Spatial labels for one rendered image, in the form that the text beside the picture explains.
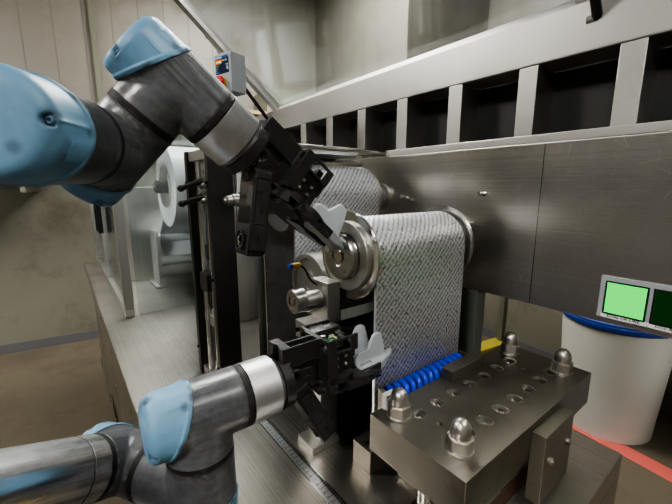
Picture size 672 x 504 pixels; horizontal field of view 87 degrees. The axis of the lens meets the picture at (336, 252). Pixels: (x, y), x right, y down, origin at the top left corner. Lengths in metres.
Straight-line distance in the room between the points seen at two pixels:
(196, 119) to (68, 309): 3.55
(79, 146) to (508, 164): 0.68
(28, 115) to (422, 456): 0.51
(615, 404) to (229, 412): 2.26
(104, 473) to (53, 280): 3.38
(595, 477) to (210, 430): 0.61
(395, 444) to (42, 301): 3.59
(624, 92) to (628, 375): 1.87
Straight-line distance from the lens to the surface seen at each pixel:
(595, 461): 0.83
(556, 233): 0.75
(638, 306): 0.72
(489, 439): 0.57
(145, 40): 0.43
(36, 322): 3.97
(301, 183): 0.49
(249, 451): 0.74
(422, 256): 0.63
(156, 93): 0.43
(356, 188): 0.83
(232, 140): 0.44
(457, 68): 0.89
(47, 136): 0.30
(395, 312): 0.61
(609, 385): 2.46
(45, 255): 3.83
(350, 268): 0.56
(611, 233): 0.72
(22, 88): 0.30
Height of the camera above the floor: 1.36
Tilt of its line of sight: 10 degrees down
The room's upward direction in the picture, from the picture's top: straight up
